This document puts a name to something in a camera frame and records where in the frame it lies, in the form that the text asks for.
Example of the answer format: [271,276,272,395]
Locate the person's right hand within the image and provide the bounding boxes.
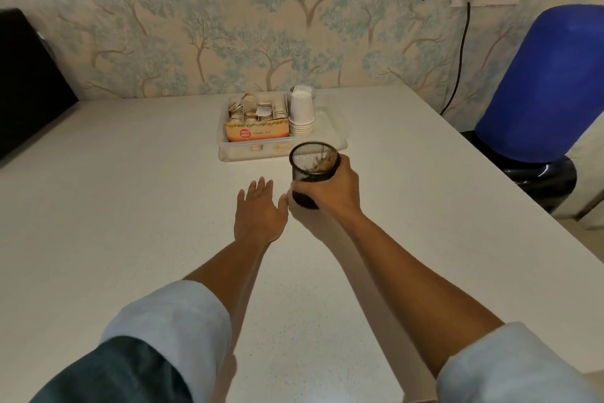
[290,154,362,225]

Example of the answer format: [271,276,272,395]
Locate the person's left hand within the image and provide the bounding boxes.
[233,176,289,246]

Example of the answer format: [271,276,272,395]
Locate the black mesh cup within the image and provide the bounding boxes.
[289,141,341,210]

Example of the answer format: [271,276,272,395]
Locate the person's right forearm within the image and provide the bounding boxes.
[326,209,604,403]

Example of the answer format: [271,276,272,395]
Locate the person's left forearm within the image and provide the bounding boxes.
[28,234,273,403]

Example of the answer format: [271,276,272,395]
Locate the orange tea bag box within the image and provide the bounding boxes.
[224,92,291,143]

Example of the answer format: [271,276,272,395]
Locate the clear plastic tray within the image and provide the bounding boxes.
[217,91,349,163]

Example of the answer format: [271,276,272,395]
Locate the row of tea bags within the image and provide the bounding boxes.
[227,92,288,124]

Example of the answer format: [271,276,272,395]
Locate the stack of white paper cups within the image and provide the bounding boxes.
[288,85,316,137]

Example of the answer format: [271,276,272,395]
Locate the black water dispenser base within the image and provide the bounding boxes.
[460,130,578,214]

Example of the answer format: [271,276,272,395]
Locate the black appliance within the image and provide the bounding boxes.
[0,8,79,162]

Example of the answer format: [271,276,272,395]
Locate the blue water jug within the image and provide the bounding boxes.
[474,4,604,164]

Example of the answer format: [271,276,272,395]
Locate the black power cable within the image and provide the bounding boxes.
[440,2,473,116]

